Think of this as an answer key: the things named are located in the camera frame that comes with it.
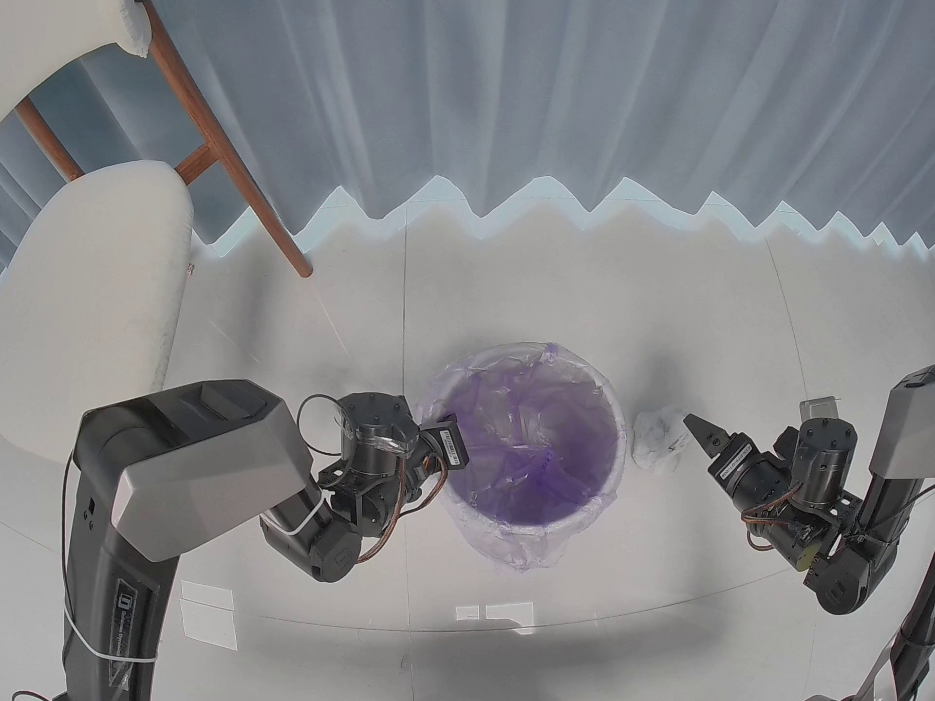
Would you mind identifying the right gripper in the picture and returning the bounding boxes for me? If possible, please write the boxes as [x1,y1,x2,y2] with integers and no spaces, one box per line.
[682,412,795,521]

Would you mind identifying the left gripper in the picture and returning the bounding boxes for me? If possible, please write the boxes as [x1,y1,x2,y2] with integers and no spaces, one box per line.
[396,414,470,499]

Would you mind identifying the purple plastic bag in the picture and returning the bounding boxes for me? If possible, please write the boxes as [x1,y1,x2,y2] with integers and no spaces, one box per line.
[427,342,630,575]

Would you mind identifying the crumpled white paper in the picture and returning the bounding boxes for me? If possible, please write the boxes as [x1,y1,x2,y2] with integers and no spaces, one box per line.
[631,405,690,474]

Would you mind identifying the white trash bin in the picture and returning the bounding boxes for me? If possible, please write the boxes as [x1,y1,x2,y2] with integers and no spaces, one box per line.
[431,346,630,547]

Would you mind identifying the pale blue-white curtain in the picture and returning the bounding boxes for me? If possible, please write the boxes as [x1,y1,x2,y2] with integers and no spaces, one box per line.
[0,0,935,276]

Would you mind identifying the white cushioned wooden chair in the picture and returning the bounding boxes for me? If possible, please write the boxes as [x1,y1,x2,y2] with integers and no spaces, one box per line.
[0,0,314,467]

